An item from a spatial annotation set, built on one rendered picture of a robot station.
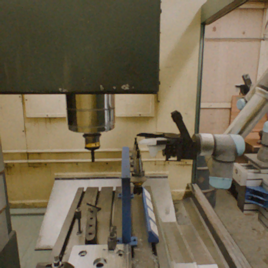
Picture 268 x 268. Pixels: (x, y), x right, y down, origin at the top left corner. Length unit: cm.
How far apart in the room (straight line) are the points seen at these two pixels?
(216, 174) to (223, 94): 276
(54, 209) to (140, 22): 147
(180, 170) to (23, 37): 157
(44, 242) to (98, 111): 117
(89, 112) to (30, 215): 153
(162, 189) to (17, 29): 150
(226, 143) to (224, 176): 11
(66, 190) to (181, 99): 109
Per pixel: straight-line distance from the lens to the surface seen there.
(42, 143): 197
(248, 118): 99
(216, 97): 357
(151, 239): 122
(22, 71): 72
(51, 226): 179
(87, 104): 72
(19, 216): 218
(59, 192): 195
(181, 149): 82
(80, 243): 125
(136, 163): 109
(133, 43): 67
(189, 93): 186
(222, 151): 86
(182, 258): 139
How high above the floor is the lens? 165
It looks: 13 degrees down
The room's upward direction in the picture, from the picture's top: straight up
